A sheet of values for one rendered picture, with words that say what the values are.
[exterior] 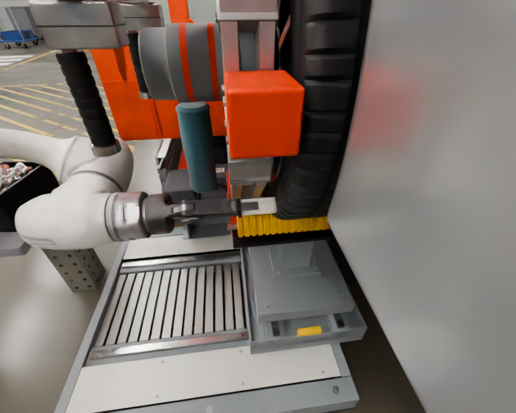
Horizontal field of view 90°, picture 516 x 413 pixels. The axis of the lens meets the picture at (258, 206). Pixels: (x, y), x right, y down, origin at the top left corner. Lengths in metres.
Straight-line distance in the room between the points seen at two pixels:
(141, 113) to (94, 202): 0.66
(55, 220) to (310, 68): 0.44
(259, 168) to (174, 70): 0.26
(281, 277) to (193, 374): 0.39
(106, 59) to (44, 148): 0.53
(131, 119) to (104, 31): 0.73
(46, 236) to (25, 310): 0.90
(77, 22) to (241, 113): 0.26
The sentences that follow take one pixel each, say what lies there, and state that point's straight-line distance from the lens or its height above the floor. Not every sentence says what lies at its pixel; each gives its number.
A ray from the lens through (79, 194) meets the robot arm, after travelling 0.54.
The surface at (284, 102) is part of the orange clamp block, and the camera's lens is 0.26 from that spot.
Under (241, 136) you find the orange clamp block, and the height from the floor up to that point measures 0.84.
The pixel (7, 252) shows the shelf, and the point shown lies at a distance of 0.95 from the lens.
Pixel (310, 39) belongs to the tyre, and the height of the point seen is 0.92.
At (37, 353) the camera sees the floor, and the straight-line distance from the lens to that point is 1.27.
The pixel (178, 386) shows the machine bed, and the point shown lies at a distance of 0.94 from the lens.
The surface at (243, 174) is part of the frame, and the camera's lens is 0.39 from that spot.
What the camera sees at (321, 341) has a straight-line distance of 0.93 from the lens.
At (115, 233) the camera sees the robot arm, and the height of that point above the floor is 0.64.
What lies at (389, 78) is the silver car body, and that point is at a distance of 0.20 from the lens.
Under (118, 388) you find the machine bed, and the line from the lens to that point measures 0.99.
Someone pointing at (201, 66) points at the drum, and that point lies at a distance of 0.55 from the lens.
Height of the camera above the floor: 0.94
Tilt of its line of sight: 37 degrees down
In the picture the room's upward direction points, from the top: straight up
